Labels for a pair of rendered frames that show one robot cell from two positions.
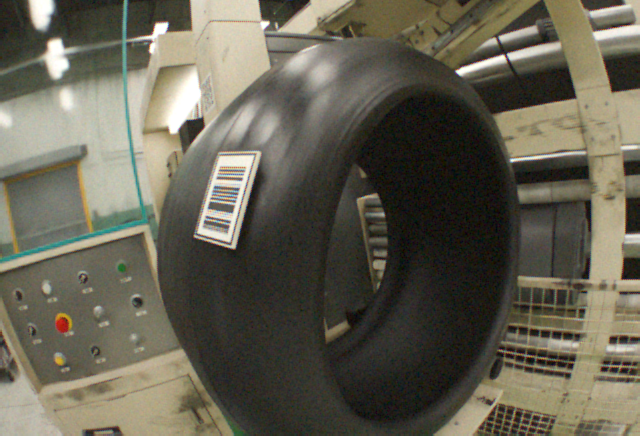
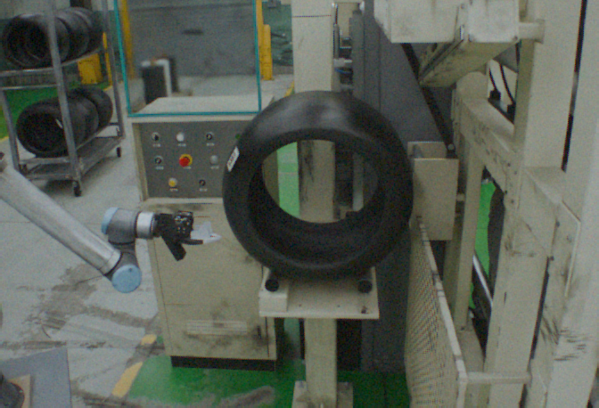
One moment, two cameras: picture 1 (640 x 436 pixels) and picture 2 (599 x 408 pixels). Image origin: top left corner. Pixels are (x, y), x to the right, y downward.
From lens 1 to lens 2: 133 cm
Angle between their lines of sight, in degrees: 43
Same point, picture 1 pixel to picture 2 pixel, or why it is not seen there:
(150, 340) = not seen: hidden behind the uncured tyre
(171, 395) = not seen: hidden behind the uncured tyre
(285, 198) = (243, 164)
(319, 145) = (255, 153)
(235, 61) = (307, 48)
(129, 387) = (215, 211)
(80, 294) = (204, 145)
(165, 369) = not seen: hidden behind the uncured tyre
